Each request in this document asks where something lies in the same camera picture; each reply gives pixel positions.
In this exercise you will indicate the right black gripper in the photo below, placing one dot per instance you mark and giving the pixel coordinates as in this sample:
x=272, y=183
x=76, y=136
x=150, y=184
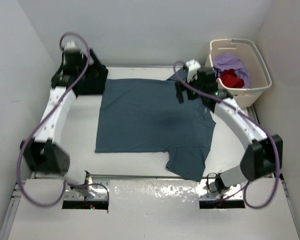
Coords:
x=180, y=88

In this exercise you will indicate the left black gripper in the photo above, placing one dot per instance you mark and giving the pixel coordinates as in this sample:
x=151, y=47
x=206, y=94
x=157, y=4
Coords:
x=84, y=62

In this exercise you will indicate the blue shirt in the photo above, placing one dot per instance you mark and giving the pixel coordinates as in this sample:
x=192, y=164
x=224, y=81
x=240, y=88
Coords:
x=144, y=116

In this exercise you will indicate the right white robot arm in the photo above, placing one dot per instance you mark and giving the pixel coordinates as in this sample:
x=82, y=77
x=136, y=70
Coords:
x=263, y=151

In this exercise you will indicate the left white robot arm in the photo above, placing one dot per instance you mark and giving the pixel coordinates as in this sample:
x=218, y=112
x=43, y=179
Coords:
x=78, y=75

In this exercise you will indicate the red shirt in basket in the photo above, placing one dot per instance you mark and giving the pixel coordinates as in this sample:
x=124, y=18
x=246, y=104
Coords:
x=230, y=79

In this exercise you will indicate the lilac cloth in basket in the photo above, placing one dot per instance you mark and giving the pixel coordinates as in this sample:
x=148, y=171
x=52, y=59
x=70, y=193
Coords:
x=228, y=61

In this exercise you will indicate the cream laundry basket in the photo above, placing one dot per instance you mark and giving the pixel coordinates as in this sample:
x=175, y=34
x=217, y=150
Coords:
x=247, y=52

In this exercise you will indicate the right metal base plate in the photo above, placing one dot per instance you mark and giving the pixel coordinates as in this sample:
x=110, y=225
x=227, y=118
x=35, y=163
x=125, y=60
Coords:
x=233, y=193

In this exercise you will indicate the metal base plate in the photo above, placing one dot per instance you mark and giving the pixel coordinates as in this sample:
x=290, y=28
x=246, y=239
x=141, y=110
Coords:
x=233, y=193
x=93, y=192

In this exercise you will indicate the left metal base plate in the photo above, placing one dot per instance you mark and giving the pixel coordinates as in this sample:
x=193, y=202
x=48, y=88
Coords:
x=93, y=192

